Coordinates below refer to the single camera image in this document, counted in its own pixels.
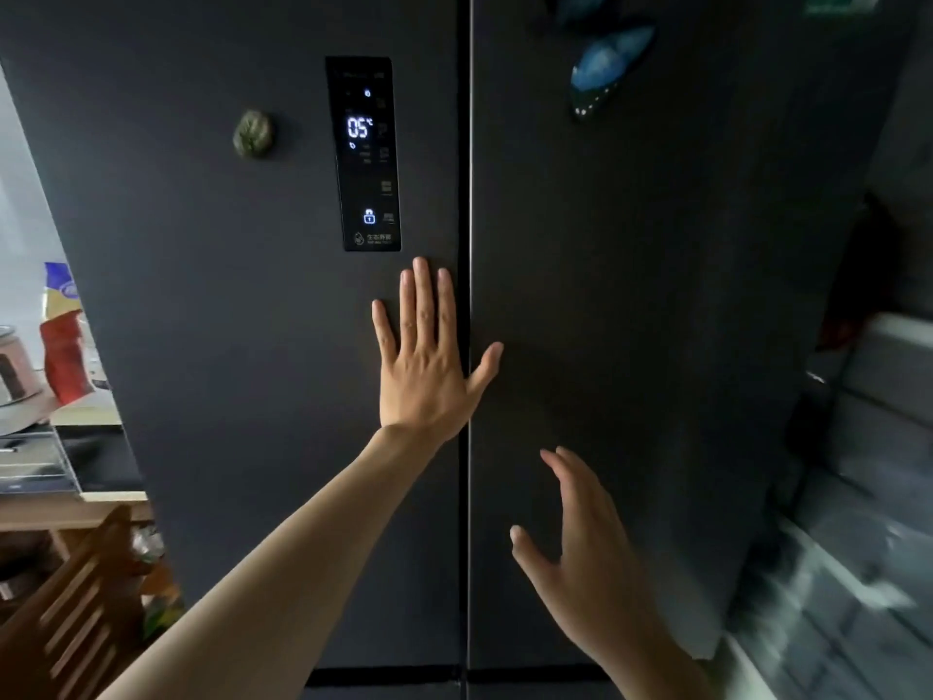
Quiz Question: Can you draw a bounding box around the red food packet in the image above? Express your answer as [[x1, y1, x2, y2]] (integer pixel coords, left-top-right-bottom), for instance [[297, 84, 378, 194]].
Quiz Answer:
[[39, 310, 96, 406]]

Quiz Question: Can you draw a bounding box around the plain dark grey fridge door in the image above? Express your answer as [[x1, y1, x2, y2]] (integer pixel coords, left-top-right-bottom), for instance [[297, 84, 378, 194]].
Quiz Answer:
[[466, 0, 924, 673]]

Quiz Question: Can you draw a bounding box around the grey cabinet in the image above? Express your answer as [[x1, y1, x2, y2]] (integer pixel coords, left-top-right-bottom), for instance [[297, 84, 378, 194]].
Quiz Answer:
[[718, 312, 933, 700]]

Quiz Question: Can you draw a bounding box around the person's right forearm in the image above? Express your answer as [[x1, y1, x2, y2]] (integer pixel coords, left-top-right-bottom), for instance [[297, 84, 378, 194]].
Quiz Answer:
[[604, 643, 721, 700]]

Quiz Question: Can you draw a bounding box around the green round fridge magnet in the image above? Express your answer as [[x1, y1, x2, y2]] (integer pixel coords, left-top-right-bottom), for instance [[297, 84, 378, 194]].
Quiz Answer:
[[232, 109, 276, 159]]

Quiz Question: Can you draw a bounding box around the black cooktop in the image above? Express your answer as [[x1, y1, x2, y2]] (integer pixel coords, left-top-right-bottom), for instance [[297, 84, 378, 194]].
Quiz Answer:
[[54, 423, 145, 494]]

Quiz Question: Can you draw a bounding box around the person's left forearm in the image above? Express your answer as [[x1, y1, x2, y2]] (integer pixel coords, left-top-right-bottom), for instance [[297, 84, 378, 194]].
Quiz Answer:
[[98, 426, 447, 700]]

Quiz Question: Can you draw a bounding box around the wooden side table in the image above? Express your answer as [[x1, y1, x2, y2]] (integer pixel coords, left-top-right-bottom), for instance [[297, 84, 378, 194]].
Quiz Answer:
[[0, 490, 156, 558]]

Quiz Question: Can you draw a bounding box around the blue fish fridge magnet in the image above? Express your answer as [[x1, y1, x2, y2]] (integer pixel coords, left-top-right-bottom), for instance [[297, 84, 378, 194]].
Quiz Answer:
[[569, 25, 657, 122]]

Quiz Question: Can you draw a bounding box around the metal wire rack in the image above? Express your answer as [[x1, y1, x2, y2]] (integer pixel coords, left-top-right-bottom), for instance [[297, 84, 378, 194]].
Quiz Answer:
[[0, 428, 83, 498]]

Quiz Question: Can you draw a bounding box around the person's left hand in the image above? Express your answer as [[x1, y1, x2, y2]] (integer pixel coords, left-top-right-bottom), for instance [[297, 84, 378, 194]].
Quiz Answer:
[[371, 256, 505, 447]]

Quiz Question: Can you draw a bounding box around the yellow and blue food packet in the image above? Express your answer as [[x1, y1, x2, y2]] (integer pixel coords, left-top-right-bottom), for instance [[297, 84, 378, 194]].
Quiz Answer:
[[41, 261, 83, 323]]

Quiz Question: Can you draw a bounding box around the brown wooden chair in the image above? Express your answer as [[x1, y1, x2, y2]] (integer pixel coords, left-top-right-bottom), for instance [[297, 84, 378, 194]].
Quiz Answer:
[[0, 504, 148, 700]]

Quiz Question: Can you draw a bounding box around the white rice cooker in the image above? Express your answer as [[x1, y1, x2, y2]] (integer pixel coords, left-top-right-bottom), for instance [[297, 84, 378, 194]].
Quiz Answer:
[[0, 325, 46, 410]]

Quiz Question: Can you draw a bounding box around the dark grey fridge door with display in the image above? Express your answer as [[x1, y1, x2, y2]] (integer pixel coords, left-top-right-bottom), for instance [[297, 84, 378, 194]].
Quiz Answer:
[[0, 0, 471, 672]]

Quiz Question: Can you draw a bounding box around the green plastic bag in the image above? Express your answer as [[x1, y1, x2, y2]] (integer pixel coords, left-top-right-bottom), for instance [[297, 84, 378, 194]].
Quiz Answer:
[[140, 586, 185, 641]]

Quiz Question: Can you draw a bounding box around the person's right hand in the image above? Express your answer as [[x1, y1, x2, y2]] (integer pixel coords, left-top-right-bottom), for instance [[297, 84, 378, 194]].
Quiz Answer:
[[509, 446, 695, 673]]

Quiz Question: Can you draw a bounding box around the black fridge control panel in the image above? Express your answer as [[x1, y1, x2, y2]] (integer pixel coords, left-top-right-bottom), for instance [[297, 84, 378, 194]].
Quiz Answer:
[[325, 56, 403, 253]]

